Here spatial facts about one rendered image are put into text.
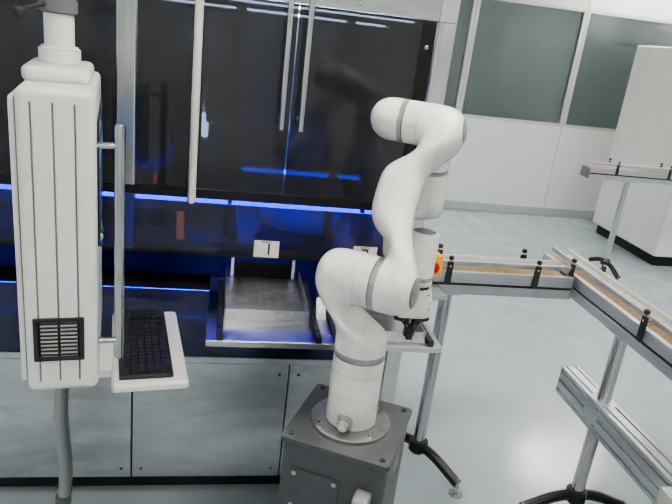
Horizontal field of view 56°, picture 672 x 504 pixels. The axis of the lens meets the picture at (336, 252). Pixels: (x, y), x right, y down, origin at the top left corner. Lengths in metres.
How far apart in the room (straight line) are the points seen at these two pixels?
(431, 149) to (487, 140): 5.84
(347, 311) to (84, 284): 0.65
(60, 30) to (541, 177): 6.44
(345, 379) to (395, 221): 0.37
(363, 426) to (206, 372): 0.96
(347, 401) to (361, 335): 0.16
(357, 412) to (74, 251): 0.76
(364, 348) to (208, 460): 1.27
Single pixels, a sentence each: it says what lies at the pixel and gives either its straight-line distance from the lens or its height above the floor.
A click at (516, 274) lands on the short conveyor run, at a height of 0.93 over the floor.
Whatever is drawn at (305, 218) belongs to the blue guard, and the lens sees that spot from 2.14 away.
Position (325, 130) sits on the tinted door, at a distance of 2.09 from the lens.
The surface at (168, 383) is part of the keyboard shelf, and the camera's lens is 1.79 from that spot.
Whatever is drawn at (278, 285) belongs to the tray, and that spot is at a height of 0.88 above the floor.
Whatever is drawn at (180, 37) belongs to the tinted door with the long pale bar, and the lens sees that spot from 2.05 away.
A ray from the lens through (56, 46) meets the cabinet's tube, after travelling 1.74.
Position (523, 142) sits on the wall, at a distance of 7.44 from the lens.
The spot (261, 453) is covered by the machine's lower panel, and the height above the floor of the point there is 0.19.
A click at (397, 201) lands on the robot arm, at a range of 1.41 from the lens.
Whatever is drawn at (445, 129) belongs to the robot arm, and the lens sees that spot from 1.45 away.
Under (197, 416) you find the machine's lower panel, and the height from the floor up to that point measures 0.36.
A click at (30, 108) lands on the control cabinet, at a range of 1.55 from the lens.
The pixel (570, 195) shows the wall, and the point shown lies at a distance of 7.86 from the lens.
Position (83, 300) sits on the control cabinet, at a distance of 1.67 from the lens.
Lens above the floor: 1.74
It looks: 19 degrees down
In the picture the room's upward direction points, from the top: 7 degrees clockwise
